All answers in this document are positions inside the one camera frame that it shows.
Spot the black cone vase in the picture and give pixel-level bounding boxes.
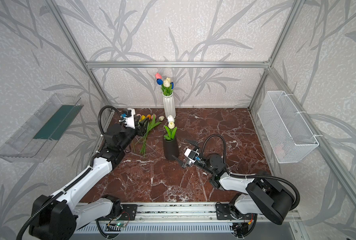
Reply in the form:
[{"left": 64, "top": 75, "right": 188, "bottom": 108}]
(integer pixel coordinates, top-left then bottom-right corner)
[{"left": 163, "top": 135, "right": 179, "bottom": 161}]

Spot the white ribbed vase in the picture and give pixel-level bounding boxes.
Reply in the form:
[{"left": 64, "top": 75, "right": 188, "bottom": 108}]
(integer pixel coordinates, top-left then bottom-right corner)
[{"left": 163, "top": 93, "right": 176, "bottom": 119}]

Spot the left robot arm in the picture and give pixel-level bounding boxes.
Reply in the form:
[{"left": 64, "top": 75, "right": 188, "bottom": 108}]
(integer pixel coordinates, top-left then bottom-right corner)
[{"left": 17, "top": 118, "right": 150, "bottom": 240}]

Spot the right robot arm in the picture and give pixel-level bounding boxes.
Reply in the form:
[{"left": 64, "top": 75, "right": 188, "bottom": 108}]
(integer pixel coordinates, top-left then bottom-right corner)
[{"left": 173, "top": 140, "right": 300, "bottom": 225}]

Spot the pink object in basket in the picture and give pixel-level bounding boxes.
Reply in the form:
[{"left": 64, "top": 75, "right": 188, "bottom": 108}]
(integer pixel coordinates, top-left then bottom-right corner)
[{"left": 274, "top": 144, "right": 286, "bottom": 161}]

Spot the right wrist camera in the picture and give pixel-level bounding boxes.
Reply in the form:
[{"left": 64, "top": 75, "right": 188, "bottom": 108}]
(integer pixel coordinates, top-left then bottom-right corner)
[{"left": 183, "top": 147, "right": 200, "bottom": 168}]

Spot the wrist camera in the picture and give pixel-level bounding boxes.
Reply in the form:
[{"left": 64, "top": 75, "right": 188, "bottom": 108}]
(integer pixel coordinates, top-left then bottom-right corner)
[
  {"left": 121, "top": 108, "right": 136, "bottom": 129},
  {"left": 183, "top": 147, "right": 200, "bottom": 168}
]

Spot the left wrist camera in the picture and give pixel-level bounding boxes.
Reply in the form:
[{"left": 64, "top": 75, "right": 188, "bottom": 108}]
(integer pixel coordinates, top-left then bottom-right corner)
[{"left": 121, "top": 108, "right": 136, "bottom": 129}]

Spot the right black cable hose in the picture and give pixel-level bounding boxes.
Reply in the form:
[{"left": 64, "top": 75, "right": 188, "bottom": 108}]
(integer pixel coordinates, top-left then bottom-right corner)
[{"left": 199, "top": 134, "right": 301, "bottom": 211}]

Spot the black cable hose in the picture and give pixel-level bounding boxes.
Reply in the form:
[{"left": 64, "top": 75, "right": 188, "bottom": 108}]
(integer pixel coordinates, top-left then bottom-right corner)
[
  {"left": 199, "top": 134, "right": 301, "bottom": 211},
  {"left": 15, "top": 105, "right": 123, "bottom": 240}
]

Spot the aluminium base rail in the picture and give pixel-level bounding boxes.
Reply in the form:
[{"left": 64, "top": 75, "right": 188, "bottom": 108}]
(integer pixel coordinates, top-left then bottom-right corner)
[{"left": 61, "top": 199, "right": 268, "bottom": 229}]

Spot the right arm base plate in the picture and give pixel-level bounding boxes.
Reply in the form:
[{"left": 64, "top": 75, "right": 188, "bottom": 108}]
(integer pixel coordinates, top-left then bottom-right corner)
[{"left": 215, "top": 202, "right": 252, "bottom": 221}]

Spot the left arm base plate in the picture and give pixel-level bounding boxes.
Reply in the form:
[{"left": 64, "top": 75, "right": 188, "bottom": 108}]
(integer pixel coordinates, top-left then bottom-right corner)
[{"left": 114, "top": 204, "right": 138, "bottom": 222}]

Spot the white wire mesh basket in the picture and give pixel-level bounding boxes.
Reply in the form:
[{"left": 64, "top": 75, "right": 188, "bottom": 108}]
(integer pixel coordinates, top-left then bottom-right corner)
[{"left": 257, "top": 91, "right": 319, "bottom": 164}]

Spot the left black cable hose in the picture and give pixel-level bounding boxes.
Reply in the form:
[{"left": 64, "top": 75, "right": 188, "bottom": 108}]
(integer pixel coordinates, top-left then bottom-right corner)
[{"left": 15, "top": 105, "right": 123, "bottom": 240}]

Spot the clear plastic wall shelf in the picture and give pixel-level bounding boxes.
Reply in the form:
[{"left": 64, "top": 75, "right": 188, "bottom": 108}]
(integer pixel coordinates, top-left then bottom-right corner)
[{"left": 0, "top": 94, "right": 84, "bottom": 163}]

